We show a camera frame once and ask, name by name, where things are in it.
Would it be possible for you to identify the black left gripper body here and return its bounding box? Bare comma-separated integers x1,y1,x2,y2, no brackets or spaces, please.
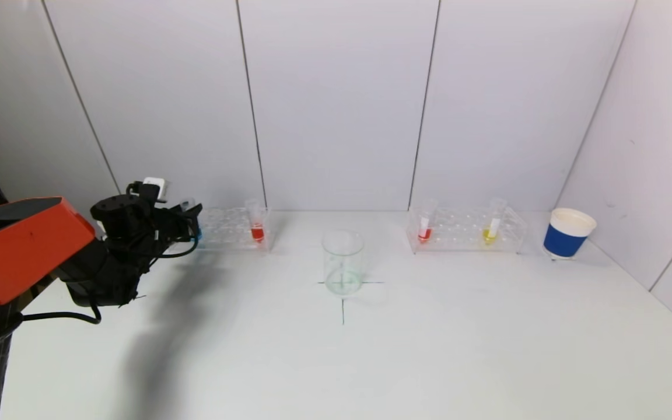
152,205,194,243

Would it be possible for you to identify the test tube with blue pigment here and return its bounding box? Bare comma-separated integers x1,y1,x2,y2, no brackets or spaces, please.
180,198,203,243

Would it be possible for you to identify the test tube with yellow pigment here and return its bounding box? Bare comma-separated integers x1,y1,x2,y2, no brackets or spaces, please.
482,198,508,246

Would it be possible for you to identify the clear acrylic test tube rack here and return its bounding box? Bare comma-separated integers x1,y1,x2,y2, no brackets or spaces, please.
406,205,528,255
195,206,273,252

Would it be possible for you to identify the unlabelled test tube red pigment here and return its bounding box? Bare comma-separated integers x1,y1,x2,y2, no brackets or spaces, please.
245,198,267,243

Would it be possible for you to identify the clear glass beaker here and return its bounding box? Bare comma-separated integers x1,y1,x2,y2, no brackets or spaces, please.
322,230,365,297

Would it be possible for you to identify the white-labelled test tube red pigment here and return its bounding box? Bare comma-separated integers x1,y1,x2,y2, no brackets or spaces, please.
417,199,438,244

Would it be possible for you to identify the blue and white paper cup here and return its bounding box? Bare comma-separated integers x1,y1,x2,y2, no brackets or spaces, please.
543,208,597,261

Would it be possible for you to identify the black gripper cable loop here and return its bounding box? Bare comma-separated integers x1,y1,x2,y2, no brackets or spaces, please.
152,232,200,260

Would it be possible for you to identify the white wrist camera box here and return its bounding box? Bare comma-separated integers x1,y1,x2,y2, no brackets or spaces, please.
142,177,168,202

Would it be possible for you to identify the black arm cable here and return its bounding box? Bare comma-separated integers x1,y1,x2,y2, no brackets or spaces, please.
20,292,103,325

